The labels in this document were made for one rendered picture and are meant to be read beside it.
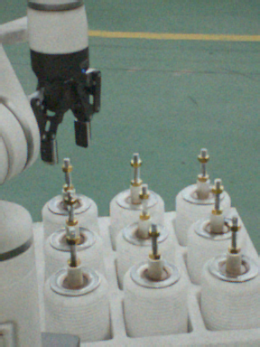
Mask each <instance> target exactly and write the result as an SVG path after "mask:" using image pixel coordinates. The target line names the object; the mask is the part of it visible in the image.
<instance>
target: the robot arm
mask: <svg viewBox="0 0 260 347"><path fill-rule="evenodd" d="M23 42H29V44H30V55H31V65H32V71H33V72H34V74H35V75H36V77H37V79H38V83H37V87H36V92H34V93H33V94H32V95H30V96H27V95H25V93H24V91H23V88H22V85H21V83H20V81H19V80H18V79H17V77H16V75H15V72H14V69H13V67H12V65H11V63H10V61H9V59H8V57H7V55H6V53H5V50H4V47H3V45H2V44H7V45H11V44H17V43H23ZM89 66H90V63H89V46H88V18H87V15H86V10H85V4H84V0H27V17H22V18H19V19H17V20H14V21H12V22H9V23H5V24H2V25H0V185H1V184H3V183H6V182H8V181H10V180H11V179H13V178H14V177H15V176H17V175H18V174H19V173H21V172H22V171H24V170H25V169H26V168H28V167H30V166H31V165H32V164H33V163H34V162H35V161H36V159H37V157H38V155H39V150H40V155H41V159H42V161H43V162H44V163H45V164H48V165H51V166H55V165H57V163H58V155H57V143H56V139H55V138H56V132H57V128H58V124H61V123H62V120H63V117H64V113H66V112H67V111H68V110H69V109H70V110H71V112H72V114H73V116H74V117H75V118H76V120H74V132H75V143H76V145H78V146H81V147H85V148H87V147H88V146H90V138H91V134H90V121H91V119H92V118H93V114H94V113H95V112H97V113H98V112H99V110H100V88H101V72H100V71H99V70H93V69H90V68H89ZM89 95H92V96H93V103H90V102H89ZM47 109H48V110H49V111H51V112H54V113H55V114H54V116H50V115H48V114H47ZM48 121H50V122H51V124H50V128H49V130H46V129H45V127H46V124H47V122H48ZM33 237H34V233H33V220H32V217H31V214H30V213H29V212H28V211H27V210H26V209H25V208H23V207H22V206H20V205H18V204H17V203H13V202H7V201H1V199H0V347H42V329H41V319H40V310H39V300H38V295H39V291H38V282H37V272H36V263H35V252H34V243H33Z"/></svg>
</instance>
